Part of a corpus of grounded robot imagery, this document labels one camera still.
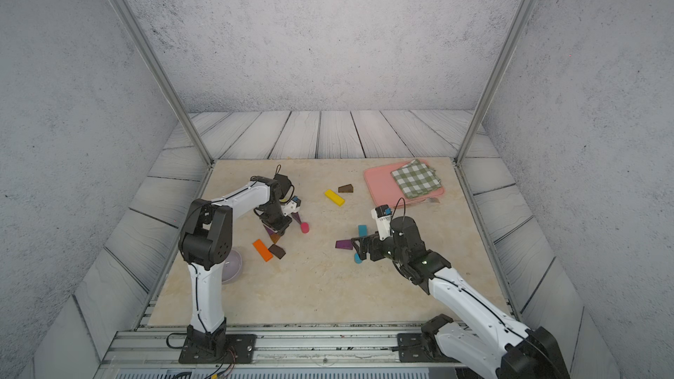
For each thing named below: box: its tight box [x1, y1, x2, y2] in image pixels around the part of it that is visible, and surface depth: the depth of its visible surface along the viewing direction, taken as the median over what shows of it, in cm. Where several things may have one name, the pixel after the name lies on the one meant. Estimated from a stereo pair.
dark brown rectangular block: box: [267, 243, 287, 260], surface depth 95 cm
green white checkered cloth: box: [391, 158, 443, 200], surface depth 114 cm
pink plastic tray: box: [364, 159, 445, 208], surface depth 113 cm
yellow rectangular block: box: [323, 188, 346, 208], surface depth 110 cm
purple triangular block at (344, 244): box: [335, 239, 354, 251], surface depth 97 cm
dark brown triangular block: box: [337, 183, 354, 194], surface depth 113 cm
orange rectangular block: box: [252, 238, 273, 263], surface depth 95 cm
